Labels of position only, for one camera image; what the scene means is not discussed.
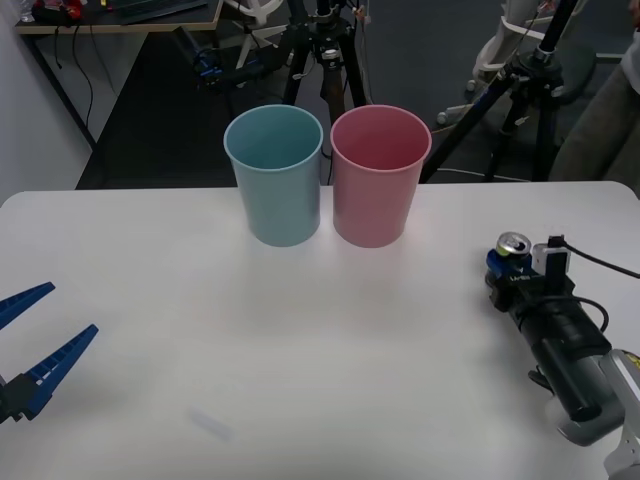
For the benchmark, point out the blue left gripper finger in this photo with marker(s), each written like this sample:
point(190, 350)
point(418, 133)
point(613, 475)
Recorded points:
point(55, 365)
point(25, 300)

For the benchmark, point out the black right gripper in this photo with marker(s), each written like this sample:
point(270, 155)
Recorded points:
point(525, 292)

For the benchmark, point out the silver top drink can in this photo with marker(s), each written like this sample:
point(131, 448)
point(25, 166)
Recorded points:
point(512, 243)

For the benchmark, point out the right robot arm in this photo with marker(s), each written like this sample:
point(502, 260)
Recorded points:
point(565, 350)

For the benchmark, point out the pink plastic bin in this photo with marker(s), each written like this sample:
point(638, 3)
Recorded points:
point(372, 205)

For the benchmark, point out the person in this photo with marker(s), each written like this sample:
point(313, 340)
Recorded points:
point(600, 135)

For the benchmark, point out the white wheeled stand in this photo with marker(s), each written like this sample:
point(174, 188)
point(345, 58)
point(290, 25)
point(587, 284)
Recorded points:
point(492, 50)

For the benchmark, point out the pale blue plastic bin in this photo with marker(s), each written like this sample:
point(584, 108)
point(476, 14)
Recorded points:
point(280, 200)

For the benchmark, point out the red item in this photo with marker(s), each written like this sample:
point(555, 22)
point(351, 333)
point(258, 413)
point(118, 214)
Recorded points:
point(62, 7)

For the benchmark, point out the dark desk with wooden edge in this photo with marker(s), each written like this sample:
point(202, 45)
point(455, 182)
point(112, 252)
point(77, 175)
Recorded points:
point(150, 22)

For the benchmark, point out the black and blue device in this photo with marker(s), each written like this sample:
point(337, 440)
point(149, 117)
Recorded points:
point(230, 70)

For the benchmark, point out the white office chair base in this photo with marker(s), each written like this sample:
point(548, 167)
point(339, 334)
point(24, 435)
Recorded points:
point(248, 45)

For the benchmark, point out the black camera tripod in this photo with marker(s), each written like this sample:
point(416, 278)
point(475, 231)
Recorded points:
point(537, 70)
point(330, 55)

